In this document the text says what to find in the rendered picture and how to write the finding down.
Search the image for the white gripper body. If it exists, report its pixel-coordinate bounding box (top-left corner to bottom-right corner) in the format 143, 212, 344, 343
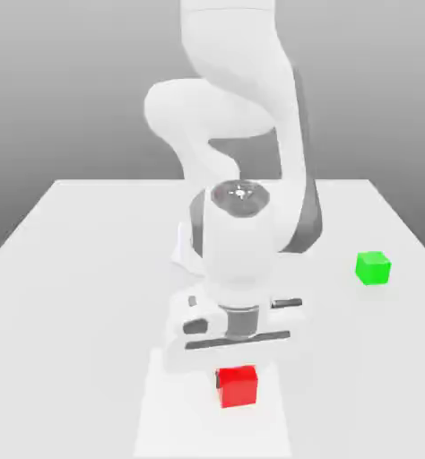
162, 330, 295, 375

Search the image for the small red cube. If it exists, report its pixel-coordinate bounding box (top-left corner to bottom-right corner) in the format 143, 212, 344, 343
214, 364, 259, 410

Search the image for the small green cube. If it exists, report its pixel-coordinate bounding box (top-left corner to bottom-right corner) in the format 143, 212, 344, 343
354, 250, 393, 287

